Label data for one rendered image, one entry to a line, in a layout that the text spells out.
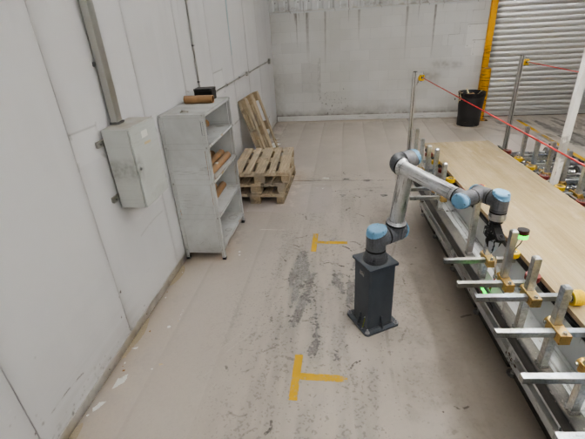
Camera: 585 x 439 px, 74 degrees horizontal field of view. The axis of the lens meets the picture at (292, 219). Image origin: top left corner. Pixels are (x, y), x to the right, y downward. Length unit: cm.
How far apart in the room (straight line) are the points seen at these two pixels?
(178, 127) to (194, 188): 61
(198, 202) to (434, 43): 729
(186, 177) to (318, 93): 643
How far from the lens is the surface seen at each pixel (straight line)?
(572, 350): 251
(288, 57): 990
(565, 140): 393
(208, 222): 411
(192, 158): 387
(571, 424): 217
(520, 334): 208
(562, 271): 272
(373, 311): 318
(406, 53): 991
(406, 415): 284
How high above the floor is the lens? 226
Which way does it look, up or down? 27 degrees down
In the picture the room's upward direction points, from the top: 4 degrees counter-clockwise
